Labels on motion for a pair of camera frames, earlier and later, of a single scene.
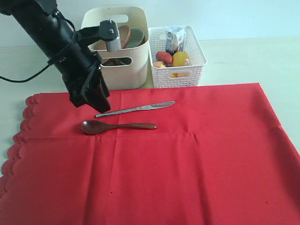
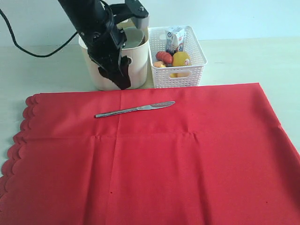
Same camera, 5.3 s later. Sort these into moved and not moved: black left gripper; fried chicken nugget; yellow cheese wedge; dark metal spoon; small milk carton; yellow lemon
Moved: black left gripper; dark metal spoon
Not moved: small milk carton; yellow lemon; fried chicken nugget; yellow cheese wedge
